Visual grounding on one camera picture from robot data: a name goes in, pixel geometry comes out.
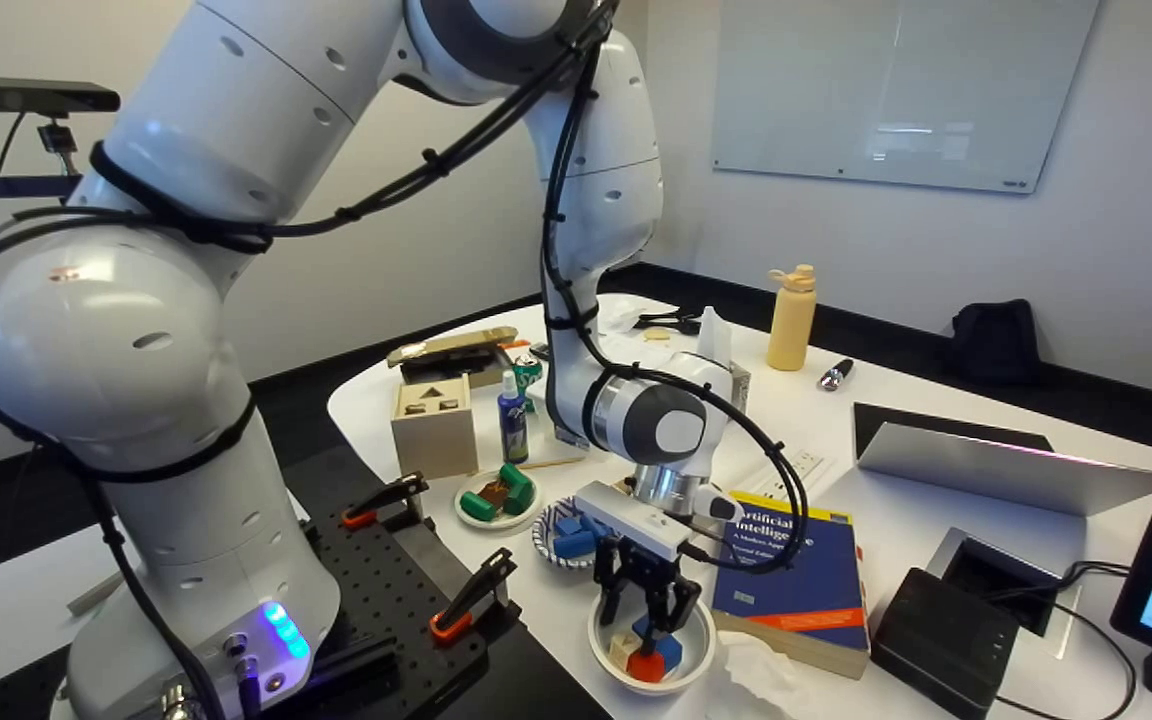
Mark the grey tissue box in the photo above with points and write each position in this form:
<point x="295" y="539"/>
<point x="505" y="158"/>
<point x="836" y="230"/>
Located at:
<point x="724" y="352"/>

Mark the blue rectangular block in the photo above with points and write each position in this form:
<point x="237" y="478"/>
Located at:
<point x="662" y="650"/>

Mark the white bowl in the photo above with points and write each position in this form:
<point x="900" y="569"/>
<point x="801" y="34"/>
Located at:
<point x="697" y="661"/>

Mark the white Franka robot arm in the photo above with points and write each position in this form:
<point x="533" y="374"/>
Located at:
<point x="111" y="344"/>

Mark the black camera on stand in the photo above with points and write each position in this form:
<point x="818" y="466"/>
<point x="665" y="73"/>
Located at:
<point x="37" y="93"/>

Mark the green cylinder block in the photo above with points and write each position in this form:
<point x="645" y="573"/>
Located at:
<point x="479" y="506"/>
<point x="508" y="473"/>

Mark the clown printed wooden block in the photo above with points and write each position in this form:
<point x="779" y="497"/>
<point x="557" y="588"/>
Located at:
<point x="618" y="646"/>

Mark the black marker pen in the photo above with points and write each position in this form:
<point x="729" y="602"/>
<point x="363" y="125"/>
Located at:
<point x="834" y="374"/>

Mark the silver laptop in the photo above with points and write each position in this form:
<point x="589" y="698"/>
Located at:
<point x="1000" y="466"/>

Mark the small blue cube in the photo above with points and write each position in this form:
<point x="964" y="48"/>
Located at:
<point x="571" y="522"/>

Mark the wall whiteboard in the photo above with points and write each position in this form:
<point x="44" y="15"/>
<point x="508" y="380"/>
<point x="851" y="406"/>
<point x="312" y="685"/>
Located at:
<point x="898" y="82"/>

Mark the black flat pad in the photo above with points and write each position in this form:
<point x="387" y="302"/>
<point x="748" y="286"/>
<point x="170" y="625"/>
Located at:
<point x="1000" y="582"/>

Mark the black spoon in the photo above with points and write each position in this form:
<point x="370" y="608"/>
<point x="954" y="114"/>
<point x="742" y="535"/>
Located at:
<point x="676" y="324"/>
<point x="659" y="319"/>

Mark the black box device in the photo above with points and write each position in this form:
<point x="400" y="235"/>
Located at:
<point x="942" y="646"/>

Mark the brown giraffe pattern piece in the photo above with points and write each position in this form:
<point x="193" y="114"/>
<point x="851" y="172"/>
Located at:
<point x="492" y="494"/>

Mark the red wooden block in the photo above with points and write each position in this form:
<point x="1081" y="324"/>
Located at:
<point x="645" y="669"/>

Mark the blue and orange book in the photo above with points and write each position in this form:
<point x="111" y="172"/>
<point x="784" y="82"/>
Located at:
<point x="797" y="582"/>

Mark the blue cylinder block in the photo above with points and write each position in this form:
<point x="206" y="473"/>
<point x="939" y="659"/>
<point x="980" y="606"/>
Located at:
<point x="595" y="525"/>

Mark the long blue block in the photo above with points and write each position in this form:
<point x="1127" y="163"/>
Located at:
<point x="571" y="540"/>

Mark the blue patterned paper plate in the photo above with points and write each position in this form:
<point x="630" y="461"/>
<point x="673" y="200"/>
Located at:
<point x="544" y="545"/>

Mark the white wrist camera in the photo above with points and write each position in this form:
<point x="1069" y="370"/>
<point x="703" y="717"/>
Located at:
<point x="630" y="522"/>

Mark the wooden shape sorter cube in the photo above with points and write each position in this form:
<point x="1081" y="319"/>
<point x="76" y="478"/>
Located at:
<point x="432" y="432"/>

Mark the black clamp orange tips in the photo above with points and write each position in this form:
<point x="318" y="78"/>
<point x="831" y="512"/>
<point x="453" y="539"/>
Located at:
<point x="473" y="598"/>
<point x="382" y="502"/>

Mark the beige bottle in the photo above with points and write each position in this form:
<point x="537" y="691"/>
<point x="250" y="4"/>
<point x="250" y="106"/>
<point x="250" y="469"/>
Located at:
<point x="795" y="324"/>

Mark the small white plate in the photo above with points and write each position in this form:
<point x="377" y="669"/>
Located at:
<point x="497" y="522"/>

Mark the black bag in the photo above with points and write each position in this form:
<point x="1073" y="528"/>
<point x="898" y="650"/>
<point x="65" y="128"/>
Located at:
<point x="996" y="343"/>

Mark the blue spray bottle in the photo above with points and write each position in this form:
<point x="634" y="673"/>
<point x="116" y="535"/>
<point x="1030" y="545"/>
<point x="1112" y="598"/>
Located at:
<point x="514" y="425"/>

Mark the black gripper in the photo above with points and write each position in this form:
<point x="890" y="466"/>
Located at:
<point x="642" y="573"/>

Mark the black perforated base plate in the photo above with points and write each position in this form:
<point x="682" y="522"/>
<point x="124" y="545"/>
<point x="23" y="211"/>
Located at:
<point x="377" y="587"/>

